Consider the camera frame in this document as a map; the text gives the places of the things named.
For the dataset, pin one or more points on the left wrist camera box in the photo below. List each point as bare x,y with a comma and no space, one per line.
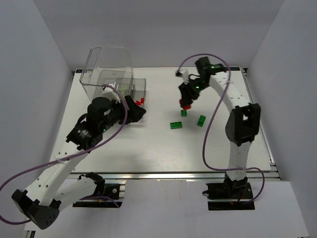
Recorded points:
110,94

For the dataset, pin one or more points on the dark green square lego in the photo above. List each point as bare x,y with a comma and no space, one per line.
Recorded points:
183,113

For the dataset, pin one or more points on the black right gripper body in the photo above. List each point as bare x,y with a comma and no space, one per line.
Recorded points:
186,96

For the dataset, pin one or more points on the clear plastic containers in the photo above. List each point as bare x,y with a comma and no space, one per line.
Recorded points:
108,67

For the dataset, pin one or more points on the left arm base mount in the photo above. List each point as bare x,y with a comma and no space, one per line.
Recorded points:
106,195

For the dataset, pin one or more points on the dark green stepped lego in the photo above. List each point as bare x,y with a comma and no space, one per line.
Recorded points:
201,120

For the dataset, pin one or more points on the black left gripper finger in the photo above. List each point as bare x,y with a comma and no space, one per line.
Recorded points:
141,112
132,107

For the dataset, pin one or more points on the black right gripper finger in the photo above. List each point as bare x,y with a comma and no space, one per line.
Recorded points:
189,98
183,91

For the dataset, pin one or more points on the blue table label sticker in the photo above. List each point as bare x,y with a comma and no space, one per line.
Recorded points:
234,68

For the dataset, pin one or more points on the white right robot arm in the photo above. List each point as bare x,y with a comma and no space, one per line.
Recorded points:
244,117

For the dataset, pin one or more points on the red lego brick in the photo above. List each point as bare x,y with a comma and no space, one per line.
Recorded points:
140,102

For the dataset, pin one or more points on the dark green rectangular lego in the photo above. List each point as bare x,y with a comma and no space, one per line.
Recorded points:
176,125

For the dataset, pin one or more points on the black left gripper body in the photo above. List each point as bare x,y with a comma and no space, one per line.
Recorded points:
129,109

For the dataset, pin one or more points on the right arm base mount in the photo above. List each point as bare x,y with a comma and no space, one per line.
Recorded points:
219,198

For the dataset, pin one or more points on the small red sloped lego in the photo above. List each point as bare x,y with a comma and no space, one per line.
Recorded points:
187,107

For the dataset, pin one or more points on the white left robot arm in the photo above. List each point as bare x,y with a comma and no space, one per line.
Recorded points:
43,200

